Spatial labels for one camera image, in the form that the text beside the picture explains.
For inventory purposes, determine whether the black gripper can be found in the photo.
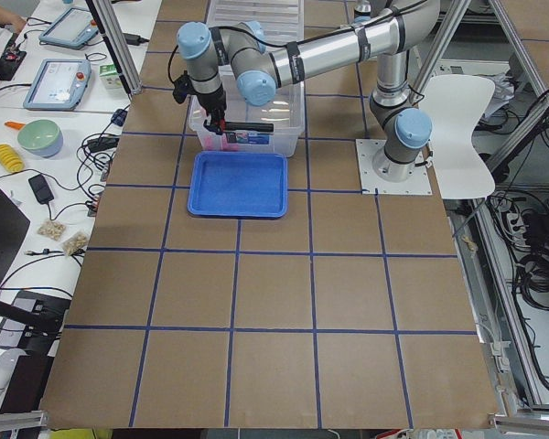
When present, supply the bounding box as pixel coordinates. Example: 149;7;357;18
197;89;227;134

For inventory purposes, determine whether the teach pendant tablet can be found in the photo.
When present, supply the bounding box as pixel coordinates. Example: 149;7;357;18
38;7;99;49
23;59;92;111

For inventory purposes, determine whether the aluminium frame post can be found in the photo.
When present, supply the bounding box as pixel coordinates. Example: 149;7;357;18
85;0;142;97

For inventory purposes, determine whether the orange toy carrot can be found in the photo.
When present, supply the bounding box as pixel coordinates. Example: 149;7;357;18
5;121;25;130

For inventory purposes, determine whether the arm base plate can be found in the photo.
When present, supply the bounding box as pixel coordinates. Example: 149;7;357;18
356;139;433;196

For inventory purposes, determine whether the blue plastic tray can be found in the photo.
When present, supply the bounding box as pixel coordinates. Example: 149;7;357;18
188;151;288;219

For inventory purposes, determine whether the green bowl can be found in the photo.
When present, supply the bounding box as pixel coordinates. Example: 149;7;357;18
17;119;63;157

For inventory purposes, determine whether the white chair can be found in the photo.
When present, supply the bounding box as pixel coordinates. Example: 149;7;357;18
419;74;495;199

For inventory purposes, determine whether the yellow toy corn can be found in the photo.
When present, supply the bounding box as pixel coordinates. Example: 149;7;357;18
0;144;25;174

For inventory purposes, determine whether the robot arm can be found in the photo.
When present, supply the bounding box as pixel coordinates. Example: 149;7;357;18
171;1;439;156

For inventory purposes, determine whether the snack bag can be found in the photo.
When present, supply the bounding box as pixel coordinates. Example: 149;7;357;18
37;219;67;241
61;231;90;256

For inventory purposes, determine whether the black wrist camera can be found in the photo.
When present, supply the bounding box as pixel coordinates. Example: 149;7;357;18
172;70;195;104

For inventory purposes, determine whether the black power adapter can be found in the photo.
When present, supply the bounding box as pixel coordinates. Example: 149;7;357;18
28;174;54;205

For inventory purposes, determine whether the clear plastic box lid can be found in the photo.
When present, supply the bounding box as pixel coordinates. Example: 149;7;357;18
206;0;304;44

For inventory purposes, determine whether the clear plastic storage box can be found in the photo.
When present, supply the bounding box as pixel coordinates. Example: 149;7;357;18
188;70;305;157

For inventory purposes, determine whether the black box latch handle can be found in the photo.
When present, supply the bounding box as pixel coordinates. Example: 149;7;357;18
225;121;275;133

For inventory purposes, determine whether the green white carton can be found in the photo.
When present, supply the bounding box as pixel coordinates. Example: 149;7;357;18
98;64;123;90

